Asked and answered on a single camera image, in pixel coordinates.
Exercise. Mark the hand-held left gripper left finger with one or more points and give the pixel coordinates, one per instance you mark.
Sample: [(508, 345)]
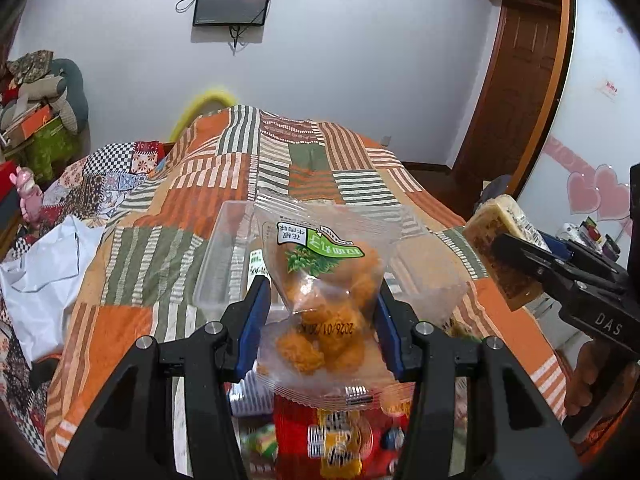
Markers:
[(257, 310)]

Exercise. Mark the black wall monitor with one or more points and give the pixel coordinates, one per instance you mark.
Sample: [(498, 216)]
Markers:
[(232, 2)]

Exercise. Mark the wooden door frame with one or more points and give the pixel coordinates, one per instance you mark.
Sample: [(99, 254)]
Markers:
[(560, 60)]

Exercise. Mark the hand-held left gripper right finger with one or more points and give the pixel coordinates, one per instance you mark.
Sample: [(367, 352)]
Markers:
[(387, 325)]

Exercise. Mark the person's right hand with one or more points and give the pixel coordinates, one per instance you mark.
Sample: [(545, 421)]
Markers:
[(582, 375)]

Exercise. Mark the grey cloth bundle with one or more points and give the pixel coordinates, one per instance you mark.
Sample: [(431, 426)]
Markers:
[(492, 192)]

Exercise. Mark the brown cake packet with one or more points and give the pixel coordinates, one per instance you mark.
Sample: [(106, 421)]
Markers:
[(492, 230)]

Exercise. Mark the white cloth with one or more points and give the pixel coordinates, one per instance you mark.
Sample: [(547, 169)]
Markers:
[(45, 280)]

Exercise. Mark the clear bag of orange balls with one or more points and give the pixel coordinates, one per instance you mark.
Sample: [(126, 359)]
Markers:
[(320, 345)]

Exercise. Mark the white wardrobe pink hearts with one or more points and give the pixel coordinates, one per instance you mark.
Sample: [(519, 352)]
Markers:
[(600, 85)]

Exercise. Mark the white green label packet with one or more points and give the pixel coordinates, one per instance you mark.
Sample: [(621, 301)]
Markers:
[(259, 272)]

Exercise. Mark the wooden door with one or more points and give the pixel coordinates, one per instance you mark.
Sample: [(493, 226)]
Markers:
[(515, 85)]

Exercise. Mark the white stickered case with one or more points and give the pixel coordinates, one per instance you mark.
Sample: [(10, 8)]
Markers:
[(592, 232)]

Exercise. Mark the red box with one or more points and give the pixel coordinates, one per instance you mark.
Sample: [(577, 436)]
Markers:
[(7, 180)]

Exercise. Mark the orange striped patchwork blanket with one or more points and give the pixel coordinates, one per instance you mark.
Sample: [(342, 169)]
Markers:
[(175, 210)]

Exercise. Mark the pink plush toy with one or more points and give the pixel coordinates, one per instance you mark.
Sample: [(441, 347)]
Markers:
[(29, 192)]

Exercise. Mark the clear plastic container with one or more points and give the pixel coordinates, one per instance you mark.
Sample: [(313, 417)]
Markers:
[(220, 260)]

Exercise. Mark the grey blue cushion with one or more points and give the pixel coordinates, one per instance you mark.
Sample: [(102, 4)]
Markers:
[(75, 90)]

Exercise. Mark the checkered patchwork quilt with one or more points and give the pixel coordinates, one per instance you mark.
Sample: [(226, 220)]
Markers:
[(95, 180)]

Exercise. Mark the yellow hoop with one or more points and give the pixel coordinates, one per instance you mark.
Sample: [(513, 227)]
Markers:
[(192, 105)]

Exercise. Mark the red snack bag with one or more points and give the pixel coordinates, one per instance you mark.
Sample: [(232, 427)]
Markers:
[(295, 425)]

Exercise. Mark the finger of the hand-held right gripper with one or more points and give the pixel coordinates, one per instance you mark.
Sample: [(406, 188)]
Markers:
[(525, 260), (556, 248)]

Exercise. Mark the orange cardboard box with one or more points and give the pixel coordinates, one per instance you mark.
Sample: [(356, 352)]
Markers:
[(30, 125)]

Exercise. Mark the dark patterned cloth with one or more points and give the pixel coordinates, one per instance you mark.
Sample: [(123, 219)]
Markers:
[(32, 65)]

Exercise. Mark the dark round object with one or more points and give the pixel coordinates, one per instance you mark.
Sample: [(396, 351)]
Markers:
[(45, 372)]

